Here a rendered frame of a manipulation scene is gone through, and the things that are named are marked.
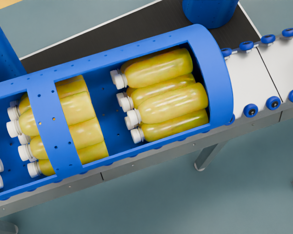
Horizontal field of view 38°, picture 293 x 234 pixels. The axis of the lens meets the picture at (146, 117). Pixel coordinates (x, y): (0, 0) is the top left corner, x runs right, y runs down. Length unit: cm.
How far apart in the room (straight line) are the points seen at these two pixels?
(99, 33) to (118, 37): 10
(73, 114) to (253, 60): 65
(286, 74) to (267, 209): 100
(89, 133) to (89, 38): 128
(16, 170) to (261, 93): 77
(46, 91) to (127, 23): 137
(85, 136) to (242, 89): 55
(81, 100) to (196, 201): 128
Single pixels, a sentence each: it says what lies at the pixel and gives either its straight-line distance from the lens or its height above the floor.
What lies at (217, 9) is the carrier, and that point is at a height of 35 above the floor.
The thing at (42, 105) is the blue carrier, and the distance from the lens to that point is 100.
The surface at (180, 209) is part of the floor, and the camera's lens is 218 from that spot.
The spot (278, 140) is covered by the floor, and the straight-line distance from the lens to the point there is 236.
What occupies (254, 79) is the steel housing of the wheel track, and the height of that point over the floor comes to 93.
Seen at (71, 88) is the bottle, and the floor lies 115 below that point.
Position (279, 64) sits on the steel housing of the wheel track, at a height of 93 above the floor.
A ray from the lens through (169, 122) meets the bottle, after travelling 113.
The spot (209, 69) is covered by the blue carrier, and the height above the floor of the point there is 123.
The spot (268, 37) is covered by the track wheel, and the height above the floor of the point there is 97.
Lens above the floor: 215
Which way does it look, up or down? 72 degrees down
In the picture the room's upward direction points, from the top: 6 degrees clockwise
